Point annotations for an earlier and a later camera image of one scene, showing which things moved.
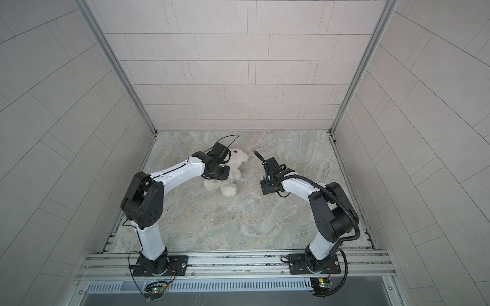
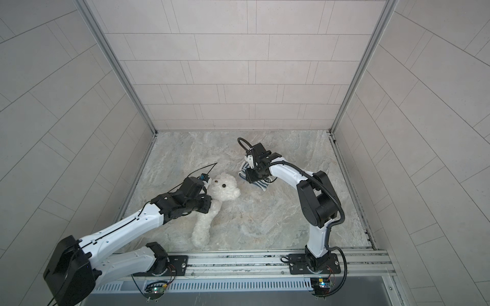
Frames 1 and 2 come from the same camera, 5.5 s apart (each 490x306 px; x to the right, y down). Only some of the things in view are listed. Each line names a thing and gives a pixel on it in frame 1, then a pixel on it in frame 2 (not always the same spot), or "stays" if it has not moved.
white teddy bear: (228, 187) -> (223, 187)
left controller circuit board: (155, 290) stays
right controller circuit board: (321, 285) stays
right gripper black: (269, 175) -> (252, 171)
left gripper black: (221, 168) -> (203, 199)
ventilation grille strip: (203, 285) stays
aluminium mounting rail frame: (266, 266) stays
